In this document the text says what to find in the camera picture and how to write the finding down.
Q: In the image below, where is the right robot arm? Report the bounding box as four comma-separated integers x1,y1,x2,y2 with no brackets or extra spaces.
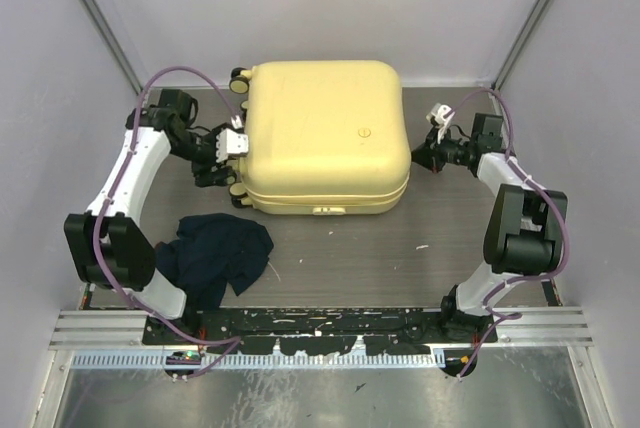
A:
411,104,568,342

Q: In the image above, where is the dark navy garment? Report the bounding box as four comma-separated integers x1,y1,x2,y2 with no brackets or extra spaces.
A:
155,213,274,311

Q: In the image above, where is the aluminium frame rail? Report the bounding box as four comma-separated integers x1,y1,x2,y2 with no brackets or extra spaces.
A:
49,306,594,354

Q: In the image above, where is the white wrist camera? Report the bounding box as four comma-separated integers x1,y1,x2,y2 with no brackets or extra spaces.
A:
212,116,250,163
426,103,455,144

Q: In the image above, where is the yellow hard-shell suitcase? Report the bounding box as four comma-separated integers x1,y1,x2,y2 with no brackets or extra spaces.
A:
229,60,411,216

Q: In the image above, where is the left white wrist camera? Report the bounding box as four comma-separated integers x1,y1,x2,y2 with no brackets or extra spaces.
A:
212,116,250,163

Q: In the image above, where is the white slotted cable duct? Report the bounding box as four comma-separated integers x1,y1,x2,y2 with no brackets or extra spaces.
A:
71,349,445,370

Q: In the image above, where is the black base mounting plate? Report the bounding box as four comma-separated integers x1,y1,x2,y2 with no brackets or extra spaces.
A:
141,305,498,356

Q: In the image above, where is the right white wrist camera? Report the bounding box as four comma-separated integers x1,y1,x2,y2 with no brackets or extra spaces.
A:
426,103,455,144

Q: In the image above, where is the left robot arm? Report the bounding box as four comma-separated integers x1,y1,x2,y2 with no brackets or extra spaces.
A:
64,89,248,345

